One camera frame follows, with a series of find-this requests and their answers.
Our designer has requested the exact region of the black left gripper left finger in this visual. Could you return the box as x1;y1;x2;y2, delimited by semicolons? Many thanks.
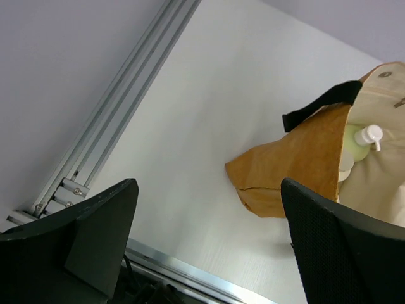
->
1;179;139;303

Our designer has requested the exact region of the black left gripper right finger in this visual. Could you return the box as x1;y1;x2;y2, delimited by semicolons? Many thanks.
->
281;178;404;303

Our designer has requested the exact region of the tan canvas bag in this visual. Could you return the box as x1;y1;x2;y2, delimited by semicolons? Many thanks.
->
225;61;404;226

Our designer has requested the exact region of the green pump lotion bottle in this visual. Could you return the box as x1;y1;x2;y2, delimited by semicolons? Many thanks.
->
343;124;383;163

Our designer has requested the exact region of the aluminium front rail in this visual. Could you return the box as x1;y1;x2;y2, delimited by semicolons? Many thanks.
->
125;239;273;304

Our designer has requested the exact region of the aluminium frame post left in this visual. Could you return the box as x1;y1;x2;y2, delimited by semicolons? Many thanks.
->
1;1;200;231

